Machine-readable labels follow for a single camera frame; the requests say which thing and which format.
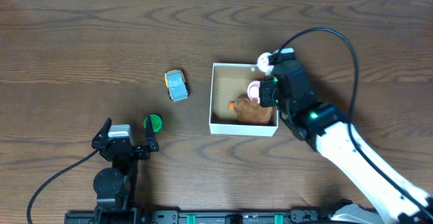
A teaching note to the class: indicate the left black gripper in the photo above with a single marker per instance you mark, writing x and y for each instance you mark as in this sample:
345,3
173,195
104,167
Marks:
125,149

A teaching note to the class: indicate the yellow grey toy car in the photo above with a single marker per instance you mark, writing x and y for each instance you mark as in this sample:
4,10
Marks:
177,85

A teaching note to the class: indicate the brown plush toy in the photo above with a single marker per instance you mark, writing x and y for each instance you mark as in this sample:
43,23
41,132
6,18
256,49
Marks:
249,111

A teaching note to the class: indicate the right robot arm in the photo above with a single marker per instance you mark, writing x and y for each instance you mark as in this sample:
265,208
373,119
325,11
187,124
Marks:
330,133

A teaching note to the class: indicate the green round toy disc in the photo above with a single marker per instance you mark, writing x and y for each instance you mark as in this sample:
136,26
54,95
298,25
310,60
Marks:
156,122

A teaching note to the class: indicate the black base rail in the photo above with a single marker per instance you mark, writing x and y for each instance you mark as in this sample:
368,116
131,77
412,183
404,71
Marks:
203,218

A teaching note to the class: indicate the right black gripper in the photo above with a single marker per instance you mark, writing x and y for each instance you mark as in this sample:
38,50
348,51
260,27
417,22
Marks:
266,93

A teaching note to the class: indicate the white cardboard box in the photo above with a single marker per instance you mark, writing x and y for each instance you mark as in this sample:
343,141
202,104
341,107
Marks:
230,81

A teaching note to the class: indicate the small wooden rattle drum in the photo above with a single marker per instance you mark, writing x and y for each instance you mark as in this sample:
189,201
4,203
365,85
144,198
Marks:
263,64

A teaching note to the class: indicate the pink duck toy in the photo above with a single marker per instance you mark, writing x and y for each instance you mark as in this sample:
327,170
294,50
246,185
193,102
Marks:
253,91

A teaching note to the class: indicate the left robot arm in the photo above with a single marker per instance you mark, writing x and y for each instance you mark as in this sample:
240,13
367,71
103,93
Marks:
115,186

